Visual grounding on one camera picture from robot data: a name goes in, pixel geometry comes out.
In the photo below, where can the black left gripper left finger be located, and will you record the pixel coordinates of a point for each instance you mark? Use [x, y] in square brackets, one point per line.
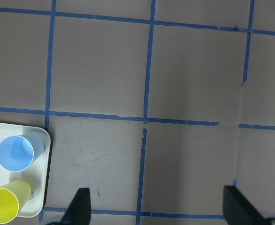
[79, 211]

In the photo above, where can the yellow plastic cup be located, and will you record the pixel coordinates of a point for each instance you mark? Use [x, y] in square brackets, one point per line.
[13, 196]

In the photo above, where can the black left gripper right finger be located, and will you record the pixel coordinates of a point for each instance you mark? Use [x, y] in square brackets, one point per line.
[237, 210]

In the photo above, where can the cream plastic tray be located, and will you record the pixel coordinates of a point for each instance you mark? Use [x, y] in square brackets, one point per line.
[35, 175]

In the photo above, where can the blue plastic cup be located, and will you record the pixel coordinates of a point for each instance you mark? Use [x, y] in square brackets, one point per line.
[18, 152]

